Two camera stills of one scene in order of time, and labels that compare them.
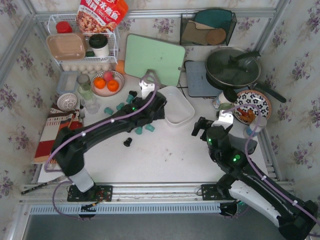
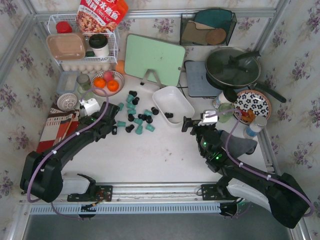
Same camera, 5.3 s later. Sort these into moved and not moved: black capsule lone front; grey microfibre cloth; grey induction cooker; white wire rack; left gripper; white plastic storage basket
Moved: left gripper; black capsule lone front
Not moved: grey microfibre cloth; white wire rack; white plastic storage basket; grey induction cooker
